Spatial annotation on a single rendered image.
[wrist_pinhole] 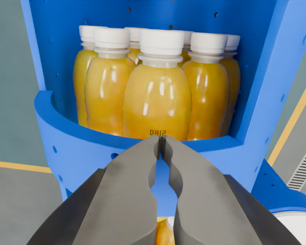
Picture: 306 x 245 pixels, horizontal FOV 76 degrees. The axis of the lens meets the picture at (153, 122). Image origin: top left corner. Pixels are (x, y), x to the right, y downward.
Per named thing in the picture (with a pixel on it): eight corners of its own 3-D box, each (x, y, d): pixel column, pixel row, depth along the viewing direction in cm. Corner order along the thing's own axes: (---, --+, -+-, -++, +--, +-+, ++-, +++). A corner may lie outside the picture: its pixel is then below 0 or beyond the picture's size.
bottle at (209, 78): (195, 203, 26) (227, 58, 18) (153, 178, 30) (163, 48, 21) (215, 176, 31) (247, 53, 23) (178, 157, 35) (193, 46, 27)
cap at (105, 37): (129, 46, 24) (129, 30, 23) (130, 50, 21) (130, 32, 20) (96, 45, 24) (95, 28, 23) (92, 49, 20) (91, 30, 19)
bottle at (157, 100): (126, 180, 29) (126, 45, 21) (174, 181, 29) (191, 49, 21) (120, 223, 23) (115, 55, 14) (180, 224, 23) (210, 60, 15)
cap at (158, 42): (140, 50, 20) (140, 30, 19) (178, 52, 20) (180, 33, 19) (138, 56, 16) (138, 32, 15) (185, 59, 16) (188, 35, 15)
